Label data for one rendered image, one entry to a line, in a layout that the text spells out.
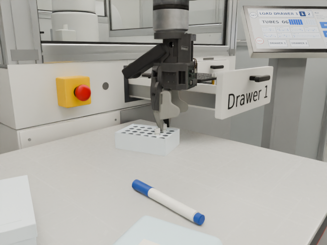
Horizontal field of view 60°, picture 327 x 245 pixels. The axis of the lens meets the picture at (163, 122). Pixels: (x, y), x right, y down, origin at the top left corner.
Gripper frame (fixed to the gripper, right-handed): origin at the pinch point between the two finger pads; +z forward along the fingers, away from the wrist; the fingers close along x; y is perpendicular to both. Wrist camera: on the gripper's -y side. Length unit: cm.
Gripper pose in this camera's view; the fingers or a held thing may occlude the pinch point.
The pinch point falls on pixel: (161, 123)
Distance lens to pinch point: 65.8
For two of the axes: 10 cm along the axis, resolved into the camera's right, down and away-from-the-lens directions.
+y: 9.2, 1.0, -3.8
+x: 4.0, -2.3, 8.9
